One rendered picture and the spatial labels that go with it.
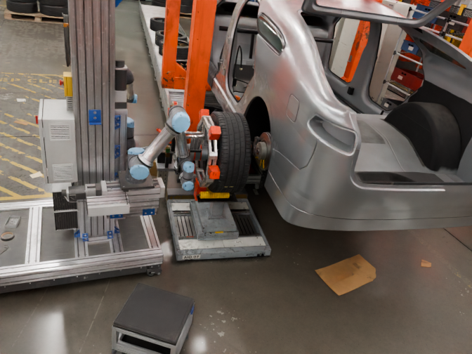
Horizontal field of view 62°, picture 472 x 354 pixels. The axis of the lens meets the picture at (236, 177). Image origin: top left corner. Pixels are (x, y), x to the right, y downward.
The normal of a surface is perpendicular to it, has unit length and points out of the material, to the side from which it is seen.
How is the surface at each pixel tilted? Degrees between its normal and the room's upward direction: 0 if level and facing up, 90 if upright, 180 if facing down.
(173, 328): 0
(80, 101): 90
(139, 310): 0
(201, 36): 90
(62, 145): 90
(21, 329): 0
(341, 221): 105
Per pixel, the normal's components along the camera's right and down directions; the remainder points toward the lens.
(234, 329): 0.16, -0.85
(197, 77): 0.25, 0.53
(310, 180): -0.61, 0.32
